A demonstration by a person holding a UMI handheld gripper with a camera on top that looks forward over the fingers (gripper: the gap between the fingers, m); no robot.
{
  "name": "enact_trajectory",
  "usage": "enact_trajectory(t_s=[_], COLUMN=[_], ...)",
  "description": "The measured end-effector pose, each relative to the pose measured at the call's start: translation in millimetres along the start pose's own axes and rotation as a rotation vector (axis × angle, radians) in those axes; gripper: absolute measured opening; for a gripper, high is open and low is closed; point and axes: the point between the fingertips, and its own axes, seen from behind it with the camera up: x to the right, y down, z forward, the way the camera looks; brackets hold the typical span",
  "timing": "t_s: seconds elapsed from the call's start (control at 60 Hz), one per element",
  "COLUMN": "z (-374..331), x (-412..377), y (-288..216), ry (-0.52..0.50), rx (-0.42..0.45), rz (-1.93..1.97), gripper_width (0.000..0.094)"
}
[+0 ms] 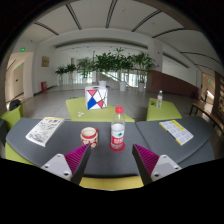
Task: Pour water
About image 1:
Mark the small lime green table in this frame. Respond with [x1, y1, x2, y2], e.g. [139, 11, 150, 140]
[145, 97, 183, 122]

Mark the red blue white cube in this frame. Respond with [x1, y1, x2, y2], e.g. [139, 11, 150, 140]
[84, 85, 109, 111]

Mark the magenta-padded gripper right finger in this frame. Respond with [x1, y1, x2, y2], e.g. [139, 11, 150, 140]
[131, 143, 183, 186]

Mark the clear red-capped water bottle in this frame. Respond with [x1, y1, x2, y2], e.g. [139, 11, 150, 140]
[109, 106, 126, 152]

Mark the dark wooden bench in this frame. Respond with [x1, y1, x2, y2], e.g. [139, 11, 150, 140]
[189, 99, 224, 134]

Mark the framed wall picture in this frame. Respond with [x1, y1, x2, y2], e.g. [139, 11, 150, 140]
[41, 55, 51, 68]

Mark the yellow-green seat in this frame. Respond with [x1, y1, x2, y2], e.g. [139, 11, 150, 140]
[79, 175, 145, 191]
[4, 141, 38, 166]

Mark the lime green chair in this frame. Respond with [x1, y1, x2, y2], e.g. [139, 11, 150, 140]
[0, 104, 24, 131]

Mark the white illustrated magazine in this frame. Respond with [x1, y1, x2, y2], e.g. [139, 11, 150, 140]
[25, 116, 65, 148]

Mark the large lime green table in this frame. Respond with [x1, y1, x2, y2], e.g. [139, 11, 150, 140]
[65, 96, 136, 123]

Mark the black chair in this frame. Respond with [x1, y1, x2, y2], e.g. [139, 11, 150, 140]
[8, 98, 22, 112]

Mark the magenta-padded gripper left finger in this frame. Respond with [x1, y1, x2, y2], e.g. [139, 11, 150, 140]
[41, 143, 92, 185]

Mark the small clear water bottle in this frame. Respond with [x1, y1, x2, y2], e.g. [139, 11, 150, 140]
[156, 89, 164, 109]

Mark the red floral cup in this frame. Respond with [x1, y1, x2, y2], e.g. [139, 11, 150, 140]
[80, 126, 100, 149]

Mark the white yellow-edged booklet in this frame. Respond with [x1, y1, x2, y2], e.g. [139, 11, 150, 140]
[158, 119, 195, 147]

